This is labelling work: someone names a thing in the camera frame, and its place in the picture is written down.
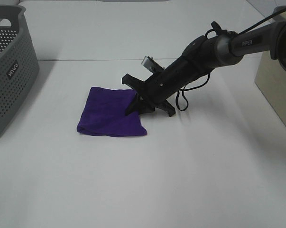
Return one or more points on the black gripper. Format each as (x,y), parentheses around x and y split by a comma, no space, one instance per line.
(153,92)

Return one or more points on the purple towel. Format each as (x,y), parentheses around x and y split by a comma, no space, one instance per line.
(104,114)

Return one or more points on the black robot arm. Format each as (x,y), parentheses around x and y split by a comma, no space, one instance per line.
(200,58)

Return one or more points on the grey perforated plastic basket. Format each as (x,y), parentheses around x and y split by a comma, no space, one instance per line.
(18,63)

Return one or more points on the beige storage box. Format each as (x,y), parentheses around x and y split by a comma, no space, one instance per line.
(271,81)

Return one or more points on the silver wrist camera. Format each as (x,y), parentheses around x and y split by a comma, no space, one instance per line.
(150,64)

